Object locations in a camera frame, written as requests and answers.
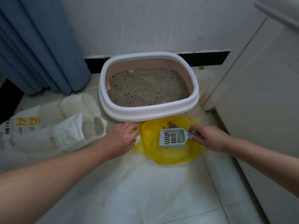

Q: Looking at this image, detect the person's left hand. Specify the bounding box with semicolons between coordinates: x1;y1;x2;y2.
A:
101;122;140;160

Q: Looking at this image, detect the person's right hand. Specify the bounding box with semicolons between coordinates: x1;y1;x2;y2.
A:
188;125;233;154

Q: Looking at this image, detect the grey plastic litter scoop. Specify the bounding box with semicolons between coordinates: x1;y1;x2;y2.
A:
159;128;202;148

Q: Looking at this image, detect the yellow plastic bag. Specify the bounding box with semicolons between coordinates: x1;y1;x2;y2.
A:
131;115;208;165

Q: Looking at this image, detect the person's left forearm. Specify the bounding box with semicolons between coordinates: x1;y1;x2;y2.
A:
0;142;110;224

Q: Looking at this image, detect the person's right forearm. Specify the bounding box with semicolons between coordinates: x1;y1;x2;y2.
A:
224;138;299;199

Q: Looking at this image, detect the grey-brown cat litter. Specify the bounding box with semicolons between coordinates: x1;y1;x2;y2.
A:
107;68;190;107

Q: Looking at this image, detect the white and pink litter box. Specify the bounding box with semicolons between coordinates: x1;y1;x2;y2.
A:
98;52;199;122

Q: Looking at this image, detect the white translucent plastic sheet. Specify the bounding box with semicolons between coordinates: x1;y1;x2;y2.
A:
37;147;234;224

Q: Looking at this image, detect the white cabinet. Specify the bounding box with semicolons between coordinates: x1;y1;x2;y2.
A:
200;0;299;224

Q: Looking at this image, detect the black baseboard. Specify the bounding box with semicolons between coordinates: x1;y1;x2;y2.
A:
84;50;231;74

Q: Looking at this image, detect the white cat litter bag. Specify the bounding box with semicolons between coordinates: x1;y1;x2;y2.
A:
0;93;108;173

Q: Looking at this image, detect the blue curtain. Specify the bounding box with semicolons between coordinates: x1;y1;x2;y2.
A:
0;0;92;96

